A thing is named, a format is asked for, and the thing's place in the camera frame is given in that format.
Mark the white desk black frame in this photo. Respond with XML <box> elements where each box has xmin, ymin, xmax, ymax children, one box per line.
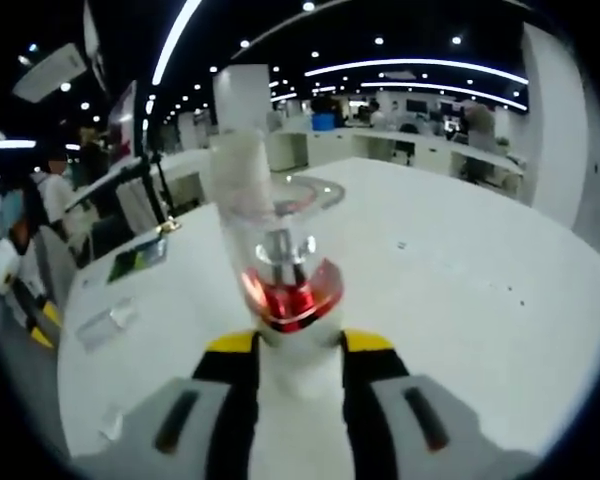
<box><xmin>63</xmin><ymin>155</ymin><xmax>154</xmax><ymax>214</ymax></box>

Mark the silver print skincare tube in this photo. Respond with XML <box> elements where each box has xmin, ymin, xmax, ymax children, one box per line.
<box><xmin>74</xmin><ymin>297</ymin><xmax>137</xmax><ymax>352</ymax></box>

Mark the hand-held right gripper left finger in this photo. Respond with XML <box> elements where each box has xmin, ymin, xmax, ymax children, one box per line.
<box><xmin>77</xmin><ymin>329</ymin><xmax>260</xmax><ymax>480</ymax></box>

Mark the white skincare pump bottle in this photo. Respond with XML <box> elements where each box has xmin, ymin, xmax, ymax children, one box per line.
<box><xmin>208</xmin><ymin>128</ymin><xmax>357</xmax><ymax>480</ymax></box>

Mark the straight ceiling light strip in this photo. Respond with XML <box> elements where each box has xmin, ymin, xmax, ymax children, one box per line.
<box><xmin>151</xmin><ymin>0</ymin><xmax>204</xmax><ymax>86</ymax></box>

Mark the curved ceiling light strip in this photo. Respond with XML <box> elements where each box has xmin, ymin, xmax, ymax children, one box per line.
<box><xmin>303</xmin><ymin>57</ymin><xmax>530</xmax><ymax>85</ymax></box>
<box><xmin>359</xmin><ymin>81</ymin><xmax>527</xmax><ymax>110</ymax></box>

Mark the green silver skincare sachet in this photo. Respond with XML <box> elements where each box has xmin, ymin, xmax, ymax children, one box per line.
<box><xmin>107</xmin><ymin>238</ymin><xmax>169</xmax><ymax>284</ymax></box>

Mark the black tripod stand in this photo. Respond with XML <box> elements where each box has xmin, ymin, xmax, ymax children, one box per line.
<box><xmin>129</xmin><ymin>79</ymin><xmax>179</xmax><ymax>226</ymax></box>

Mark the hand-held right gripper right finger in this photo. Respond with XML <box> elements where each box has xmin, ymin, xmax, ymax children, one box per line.
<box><xmin>340</xmin><ymin>328</ymin><xmax>544</xmax><ymax>480</ymax></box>

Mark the red white standing banner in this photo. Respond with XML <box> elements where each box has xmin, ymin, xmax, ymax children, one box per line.
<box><xmin>107</xmin><ymin>79</ymin><xmax>139</xmax><ymax>161</ymax></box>

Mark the white ceiling air conditioner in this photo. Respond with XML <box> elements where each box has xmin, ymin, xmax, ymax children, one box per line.
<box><xmin>12</xmin><ymin>42</ymin><xmax>89</xmax><ymax>104</ymax></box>

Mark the long white office counter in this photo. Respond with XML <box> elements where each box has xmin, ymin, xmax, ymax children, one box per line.
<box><xmin>267</xmin><ymin>127</ymin><xmax>526</xmax><ymax>196</ymax></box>

